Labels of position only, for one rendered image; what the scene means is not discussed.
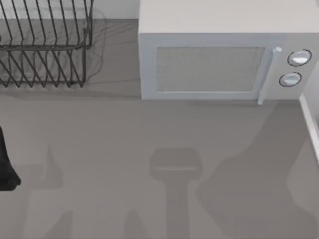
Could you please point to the microwave oven door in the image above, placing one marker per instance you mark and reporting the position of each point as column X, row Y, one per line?
column 149, row 67

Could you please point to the pale microwave oven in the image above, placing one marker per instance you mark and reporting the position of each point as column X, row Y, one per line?
column 216, row 20

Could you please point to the small microwave knob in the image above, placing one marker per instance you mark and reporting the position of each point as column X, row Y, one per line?
column 290, row 79

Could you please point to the large microwave knob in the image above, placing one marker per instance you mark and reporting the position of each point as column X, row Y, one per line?
column 299, row 57

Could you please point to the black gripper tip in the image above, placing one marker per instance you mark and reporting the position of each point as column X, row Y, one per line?
column 7, row 171

